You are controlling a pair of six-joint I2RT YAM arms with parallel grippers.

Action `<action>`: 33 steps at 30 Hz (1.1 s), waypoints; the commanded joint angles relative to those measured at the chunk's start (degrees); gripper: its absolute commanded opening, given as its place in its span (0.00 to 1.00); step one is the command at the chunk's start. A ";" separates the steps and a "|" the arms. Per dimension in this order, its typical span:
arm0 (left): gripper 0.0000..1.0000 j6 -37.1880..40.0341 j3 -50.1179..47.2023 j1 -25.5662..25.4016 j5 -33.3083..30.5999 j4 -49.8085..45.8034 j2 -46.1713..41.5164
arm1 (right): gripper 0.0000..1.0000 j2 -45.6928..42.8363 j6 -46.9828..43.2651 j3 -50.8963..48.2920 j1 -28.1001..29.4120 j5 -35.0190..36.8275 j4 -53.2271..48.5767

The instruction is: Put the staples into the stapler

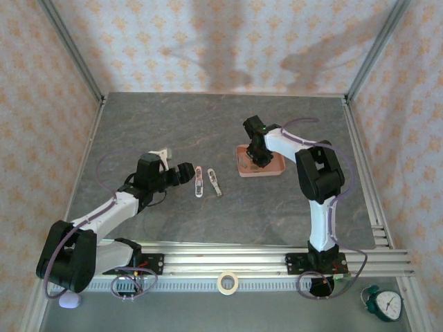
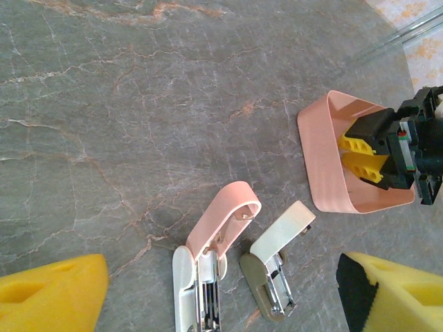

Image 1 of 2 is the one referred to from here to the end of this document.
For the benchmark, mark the pink plastic tray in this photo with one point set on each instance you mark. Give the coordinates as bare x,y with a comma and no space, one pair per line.
277,169

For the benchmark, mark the small white cylinder case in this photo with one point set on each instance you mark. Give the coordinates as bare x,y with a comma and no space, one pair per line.
214,182

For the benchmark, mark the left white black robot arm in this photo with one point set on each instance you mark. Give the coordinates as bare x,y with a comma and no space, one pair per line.
69,256

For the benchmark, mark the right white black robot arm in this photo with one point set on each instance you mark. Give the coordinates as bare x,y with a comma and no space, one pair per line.
320,173

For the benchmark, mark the beige masking tape roll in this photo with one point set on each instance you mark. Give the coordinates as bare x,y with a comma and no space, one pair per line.
220,283

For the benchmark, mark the small lavender case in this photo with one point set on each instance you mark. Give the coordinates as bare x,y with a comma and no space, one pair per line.
71,302

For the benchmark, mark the green white analog timer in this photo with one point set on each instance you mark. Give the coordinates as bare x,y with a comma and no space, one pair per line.
389,304

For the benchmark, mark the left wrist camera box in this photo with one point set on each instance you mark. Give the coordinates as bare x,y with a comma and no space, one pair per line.
162,155

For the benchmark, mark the aluminium side rail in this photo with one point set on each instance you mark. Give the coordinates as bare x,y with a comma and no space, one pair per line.
353,121
92,135

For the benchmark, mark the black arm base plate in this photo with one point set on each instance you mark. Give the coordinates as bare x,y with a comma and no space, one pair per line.
155,264
294,264

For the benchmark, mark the long aluminium base rail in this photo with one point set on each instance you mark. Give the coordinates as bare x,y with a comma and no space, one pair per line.
225,263

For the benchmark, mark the aluminium frame post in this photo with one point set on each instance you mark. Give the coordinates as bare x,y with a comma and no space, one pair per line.
71,48
377,48

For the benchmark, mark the aluminium frame leg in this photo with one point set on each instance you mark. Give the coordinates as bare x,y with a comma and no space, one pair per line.
413,311
34,311

